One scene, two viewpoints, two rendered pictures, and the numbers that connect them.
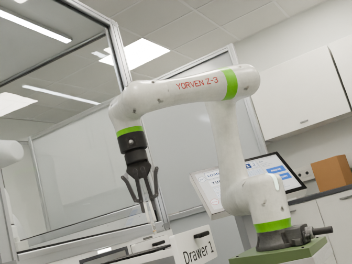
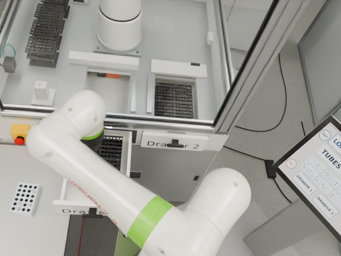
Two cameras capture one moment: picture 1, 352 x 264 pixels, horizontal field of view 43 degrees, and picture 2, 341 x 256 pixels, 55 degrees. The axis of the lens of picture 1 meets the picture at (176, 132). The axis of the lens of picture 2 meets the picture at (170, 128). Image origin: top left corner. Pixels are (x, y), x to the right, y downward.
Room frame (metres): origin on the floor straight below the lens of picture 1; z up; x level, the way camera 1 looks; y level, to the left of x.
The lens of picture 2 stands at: (1.37, -0.37, 2.12)
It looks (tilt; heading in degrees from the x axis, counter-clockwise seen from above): 57 degrees down; 53
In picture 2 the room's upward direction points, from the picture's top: 17 degrees clockwise
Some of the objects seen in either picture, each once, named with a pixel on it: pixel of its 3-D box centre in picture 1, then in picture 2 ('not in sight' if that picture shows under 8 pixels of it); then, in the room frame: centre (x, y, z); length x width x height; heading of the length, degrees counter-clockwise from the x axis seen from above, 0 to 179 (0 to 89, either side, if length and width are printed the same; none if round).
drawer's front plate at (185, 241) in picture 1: (195, 247); (93, 208); (1.43, 0.04, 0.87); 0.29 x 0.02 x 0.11; 158
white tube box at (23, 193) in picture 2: not in sight; (25, 199); (1.19, 0.20, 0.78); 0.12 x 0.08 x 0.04; 64
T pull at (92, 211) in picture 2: (200, 234); (92, 213); (1.42, 0.01, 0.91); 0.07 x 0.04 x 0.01; 158
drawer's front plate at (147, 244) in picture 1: (153, 253); (173, 141); (1.84, 0.22, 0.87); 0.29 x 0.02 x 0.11; 158
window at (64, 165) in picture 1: (73, 107); (113, 23); (1.60, 0.35, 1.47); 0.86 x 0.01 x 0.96; 158
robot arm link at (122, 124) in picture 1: (126, 114); (84, 114); (1.45, 0.15, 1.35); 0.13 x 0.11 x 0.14; 31
